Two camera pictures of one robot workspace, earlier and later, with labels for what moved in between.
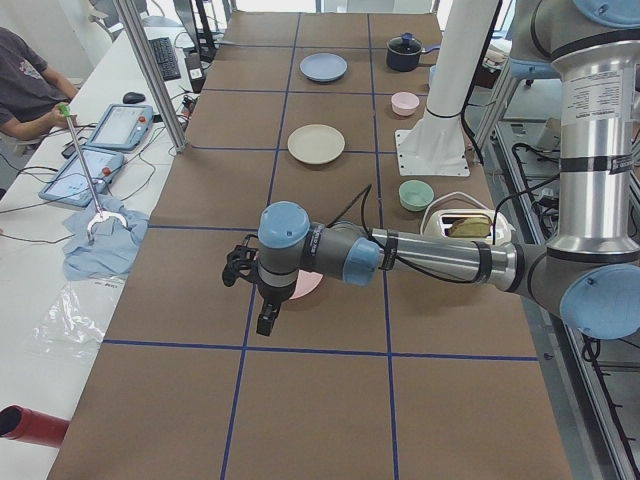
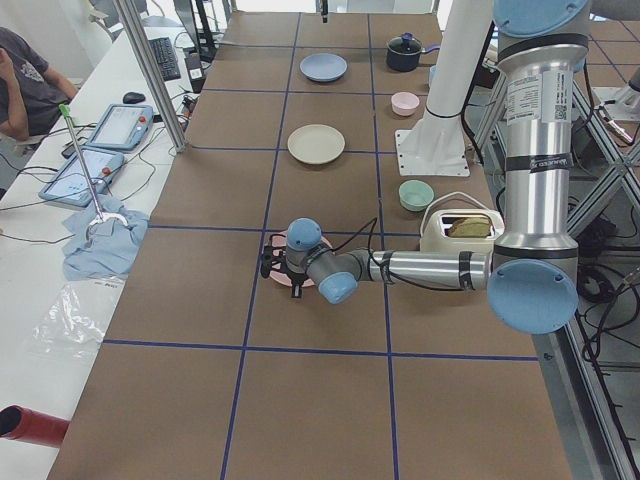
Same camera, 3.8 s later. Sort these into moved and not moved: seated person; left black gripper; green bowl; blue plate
Moved: left black gripper
Not moved: seated person; green bowl; blue plate
